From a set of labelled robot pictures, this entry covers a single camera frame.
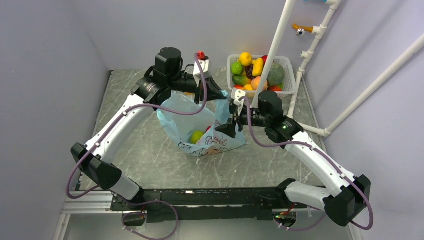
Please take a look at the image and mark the dark purple grapes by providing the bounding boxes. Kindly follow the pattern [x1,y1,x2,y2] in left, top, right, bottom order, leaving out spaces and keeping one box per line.
[245,64,255,80]

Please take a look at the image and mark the orange faucet tap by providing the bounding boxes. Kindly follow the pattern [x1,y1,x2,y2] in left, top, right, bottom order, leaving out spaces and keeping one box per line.
[292,23,314,37]

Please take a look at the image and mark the peach fruit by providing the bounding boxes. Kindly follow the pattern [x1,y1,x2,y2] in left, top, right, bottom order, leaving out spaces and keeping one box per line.
[251,76,268,91]

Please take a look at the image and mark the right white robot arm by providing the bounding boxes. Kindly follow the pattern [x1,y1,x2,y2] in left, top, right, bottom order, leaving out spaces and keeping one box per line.
[216,88,374,230]

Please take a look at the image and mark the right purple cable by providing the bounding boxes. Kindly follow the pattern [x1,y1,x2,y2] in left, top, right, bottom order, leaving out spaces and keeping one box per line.
[239,96,375,232]

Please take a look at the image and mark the light blue plastic bag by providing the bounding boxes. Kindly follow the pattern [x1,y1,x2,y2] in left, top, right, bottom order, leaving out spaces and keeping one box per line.
[156,99,246,157]

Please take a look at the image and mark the purple cable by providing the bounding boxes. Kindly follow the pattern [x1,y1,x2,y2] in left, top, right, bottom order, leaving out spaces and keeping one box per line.
[239,96,375,232]
[65,52,180,240]

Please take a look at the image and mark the green orange mango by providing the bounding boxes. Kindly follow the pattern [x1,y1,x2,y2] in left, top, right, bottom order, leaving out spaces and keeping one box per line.
[231,75,252,87]

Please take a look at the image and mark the red fruit at back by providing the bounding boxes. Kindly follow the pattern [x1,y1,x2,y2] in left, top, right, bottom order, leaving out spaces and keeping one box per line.
[261,55,268,64]

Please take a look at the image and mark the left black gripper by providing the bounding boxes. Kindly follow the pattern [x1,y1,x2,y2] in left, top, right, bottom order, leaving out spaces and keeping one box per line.
[168,72,227,105]

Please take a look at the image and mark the yellow mango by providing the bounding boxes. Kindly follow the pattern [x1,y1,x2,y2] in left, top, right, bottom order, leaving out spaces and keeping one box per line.
[252,58,265,77]

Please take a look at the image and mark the green lime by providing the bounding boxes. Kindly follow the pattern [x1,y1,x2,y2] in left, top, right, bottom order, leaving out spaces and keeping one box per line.
[230,61,244,76]

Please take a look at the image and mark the white pvc pipe frame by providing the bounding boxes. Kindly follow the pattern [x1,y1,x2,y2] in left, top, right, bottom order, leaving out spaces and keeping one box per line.
[249,0,424,138]

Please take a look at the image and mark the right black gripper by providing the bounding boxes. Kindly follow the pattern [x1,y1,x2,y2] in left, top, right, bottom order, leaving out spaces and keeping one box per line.
[215,102,270,138]

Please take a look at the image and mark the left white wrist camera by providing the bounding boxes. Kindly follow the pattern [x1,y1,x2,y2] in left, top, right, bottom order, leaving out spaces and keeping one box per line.
[193,51,212,81]

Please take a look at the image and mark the small yellow fruit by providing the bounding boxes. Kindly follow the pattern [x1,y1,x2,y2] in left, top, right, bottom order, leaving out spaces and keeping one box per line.
[243,84,254,91]

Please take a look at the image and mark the yellow lemon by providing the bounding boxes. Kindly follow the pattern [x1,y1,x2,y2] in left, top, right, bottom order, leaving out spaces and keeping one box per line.
[238,52,253,67]

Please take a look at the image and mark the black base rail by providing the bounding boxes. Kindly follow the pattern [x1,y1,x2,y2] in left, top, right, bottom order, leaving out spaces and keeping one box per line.
[110,187,307,223]

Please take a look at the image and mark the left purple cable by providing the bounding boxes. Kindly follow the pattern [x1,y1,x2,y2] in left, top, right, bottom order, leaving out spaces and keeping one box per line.
[65,52,180,240]

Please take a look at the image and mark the white plastic fruit basket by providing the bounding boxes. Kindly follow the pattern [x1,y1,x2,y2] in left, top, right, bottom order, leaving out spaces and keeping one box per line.
[227,52,296,99]

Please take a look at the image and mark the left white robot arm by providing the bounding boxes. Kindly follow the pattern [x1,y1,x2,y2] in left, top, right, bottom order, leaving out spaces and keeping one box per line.
[71,47,225,210]

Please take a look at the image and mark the aluminium frame rail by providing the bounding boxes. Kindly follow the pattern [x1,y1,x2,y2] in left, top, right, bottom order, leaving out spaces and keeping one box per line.
[61,191,113,215]

